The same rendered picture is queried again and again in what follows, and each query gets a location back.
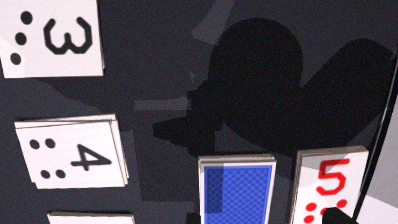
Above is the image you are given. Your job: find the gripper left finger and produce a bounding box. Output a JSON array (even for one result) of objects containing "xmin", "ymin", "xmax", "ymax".
[{"xmin": 186, "ymin": 213, "xmax": 201, "ymax": 224}]

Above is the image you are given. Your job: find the blue-backed playing card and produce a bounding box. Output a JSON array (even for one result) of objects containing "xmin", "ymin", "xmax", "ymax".
[{"xmin": 200, "ymin": 160, "xmax": 276, "ymax": 224}]

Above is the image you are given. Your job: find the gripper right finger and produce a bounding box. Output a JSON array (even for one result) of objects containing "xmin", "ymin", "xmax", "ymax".
[{"xmin": 322, "ymin": 207, "xmax": 359, "ymax": 224}]

